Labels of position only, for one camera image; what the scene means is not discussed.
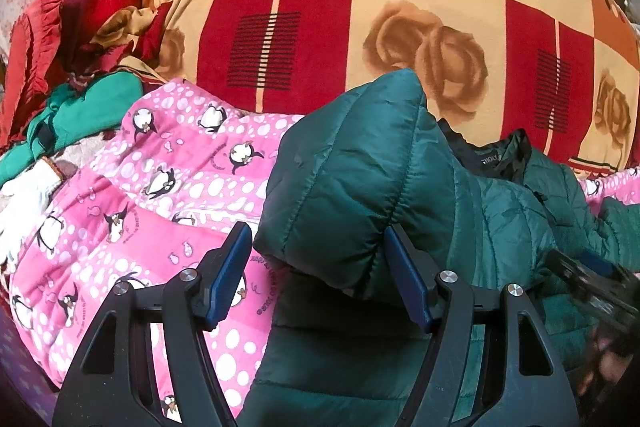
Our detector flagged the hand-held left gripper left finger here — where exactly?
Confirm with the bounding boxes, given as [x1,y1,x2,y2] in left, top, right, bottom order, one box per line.
[52,222,252,427]

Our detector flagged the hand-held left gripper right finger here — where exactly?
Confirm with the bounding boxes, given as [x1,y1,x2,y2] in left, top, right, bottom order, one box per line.
[384,223,582,427]

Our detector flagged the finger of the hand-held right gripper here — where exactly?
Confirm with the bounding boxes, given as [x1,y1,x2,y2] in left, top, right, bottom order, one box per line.
[544,248,617,290]

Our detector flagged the dark green puffer jacket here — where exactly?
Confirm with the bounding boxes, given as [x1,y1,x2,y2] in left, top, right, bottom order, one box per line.
[235,69,640,427]

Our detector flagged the person's right hand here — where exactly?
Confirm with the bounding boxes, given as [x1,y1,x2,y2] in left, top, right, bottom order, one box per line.
[575,332,640,408]

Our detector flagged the pink penguin print quilt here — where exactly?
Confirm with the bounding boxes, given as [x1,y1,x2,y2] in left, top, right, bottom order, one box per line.
[0,79,640,427]

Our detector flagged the white knit glove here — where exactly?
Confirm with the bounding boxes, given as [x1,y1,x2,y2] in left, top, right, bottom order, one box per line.
[0,159,63,275]

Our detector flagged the bright green garment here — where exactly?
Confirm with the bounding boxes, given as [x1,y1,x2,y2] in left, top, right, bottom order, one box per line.
[0,72,146,185]

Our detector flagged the rose print bed sheet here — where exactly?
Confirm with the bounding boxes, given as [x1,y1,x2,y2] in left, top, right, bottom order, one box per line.
[95,0,640,180]

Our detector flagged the red ruffled garment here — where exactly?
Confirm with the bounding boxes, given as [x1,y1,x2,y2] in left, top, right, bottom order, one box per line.
[0,0,101,148]

